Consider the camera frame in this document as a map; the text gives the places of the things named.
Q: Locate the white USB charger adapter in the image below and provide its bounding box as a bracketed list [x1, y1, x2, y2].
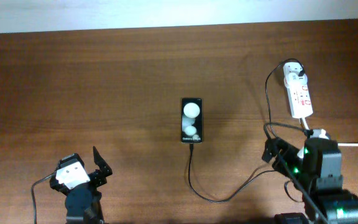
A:
[283, 62, 308, 88]

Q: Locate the white power strip cord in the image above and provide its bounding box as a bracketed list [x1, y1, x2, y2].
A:
[299, 116, 358, 149]

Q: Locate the black Galaxy smartphone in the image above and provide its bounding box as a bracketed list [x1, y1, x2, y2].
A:
[180, 98, 203, 144]

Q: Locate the white surge protector power strip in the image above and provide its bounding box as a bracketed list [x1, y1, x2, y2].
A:
[284, 81, 313, 119]

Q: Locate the black USB charging cable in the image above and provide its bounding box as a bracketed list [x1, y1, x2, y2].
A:
[187, 58, 306, 203]

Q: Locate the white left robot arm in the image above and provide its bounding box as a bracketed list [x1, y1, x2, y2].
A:
[50, 147, 112, 224]

